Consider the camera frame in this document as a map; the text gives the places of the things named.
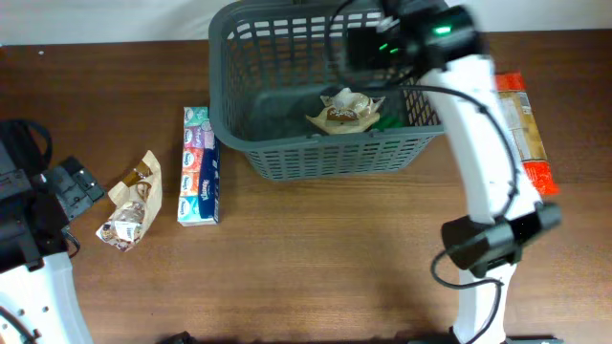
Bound green round cup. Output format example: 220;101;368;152
372;117;404;131

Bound beige snack bag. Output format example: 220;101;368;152
306;88;385;135
96;151;163;251

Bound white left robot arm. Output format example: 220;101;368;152
1;119;105;343

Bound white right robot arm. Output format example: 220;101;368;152
346;1;561;343

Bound grey plastic basket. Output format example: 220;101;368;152
208;1;444;181

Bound Kleenex tissue multipack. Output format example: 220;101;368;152
177;107;220;226

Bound orange pasta package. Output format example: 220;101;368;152
495;72;559;196

